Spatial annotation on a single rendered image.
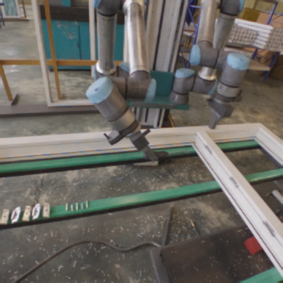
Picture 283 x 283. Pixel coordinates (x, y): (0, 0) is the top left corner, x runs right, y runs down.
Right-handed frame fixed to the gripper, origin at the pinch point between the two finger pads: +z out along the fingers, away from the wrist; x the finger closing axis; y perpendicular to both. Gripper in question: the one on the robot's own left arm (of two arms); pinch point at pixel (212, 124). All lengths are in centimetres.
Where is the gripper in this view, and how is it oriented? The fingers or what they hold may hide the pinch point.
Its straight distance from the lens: 101.0
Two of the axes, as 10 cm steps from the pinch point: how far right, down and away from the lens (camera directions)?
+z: -1.2, 7.8, 6.2
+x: 2.6, 6.3, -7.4
